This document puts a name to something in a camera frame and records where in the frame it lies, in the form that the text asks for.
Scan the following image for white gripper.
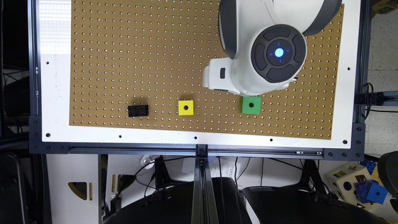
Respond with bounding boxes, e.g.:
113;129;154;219
202;57;239;94

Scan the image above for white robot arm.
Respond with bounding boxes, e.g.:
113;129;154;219
203;0;341;96

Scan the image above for green block with hole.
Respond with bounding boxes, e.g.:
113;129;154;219
241;96;261;114

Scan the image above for yellow block with hole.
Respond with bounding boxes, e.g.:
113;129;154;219
178;100;195;116

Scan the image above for brown pegboard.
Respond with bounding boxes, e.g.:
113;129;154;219
69;1;345;139

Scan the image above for black toy brick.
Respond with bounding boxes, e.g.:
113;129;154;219
127;105;149;118

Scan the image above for black chair left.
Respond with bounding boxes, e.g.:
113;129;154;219
104;177;251;224

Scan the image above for black chair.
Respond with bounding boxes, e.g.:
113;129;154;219
243;187;387;224
104;177;251;224

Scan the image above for black chair right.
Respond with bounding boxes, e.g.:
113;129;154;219
243;187;387;224

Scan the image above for cream shape sorter box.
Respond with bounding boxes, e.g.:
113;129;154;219
325;162;380;210

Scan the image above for white panel with cutouts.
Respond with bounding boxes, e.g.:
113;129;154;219
47;154;101;224

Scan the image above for blue toy brick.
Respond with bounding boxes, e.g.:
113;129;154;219
359;160;377;175

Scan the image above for blue cube with hole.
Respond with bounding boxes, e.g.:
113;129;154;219
365;182;388;204

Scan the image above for dark aluminium table frame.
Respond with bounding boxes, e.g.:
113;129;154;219
27;0;398;224

